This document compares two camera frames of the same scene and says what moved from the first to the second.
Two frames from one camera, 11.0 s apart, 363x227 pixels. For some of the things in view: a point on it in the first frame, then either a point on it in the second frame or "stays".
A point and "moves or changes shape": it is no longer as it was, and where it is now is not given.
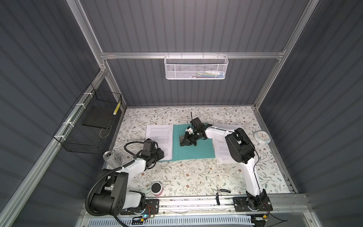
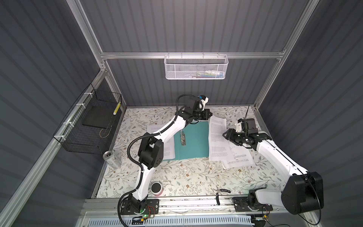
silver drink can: (111, 159) stays
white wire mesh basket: (195, 67) stays
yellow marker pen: (116, 108) stays
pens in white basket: (207, 74) stays
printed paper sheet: (163, 135) stays
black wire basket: (86, 126) stays
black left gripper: (159, 153) → (204, 116)
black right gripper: (185, 142) → (229, 135)
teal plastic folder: (203, 149) moves or changes shape
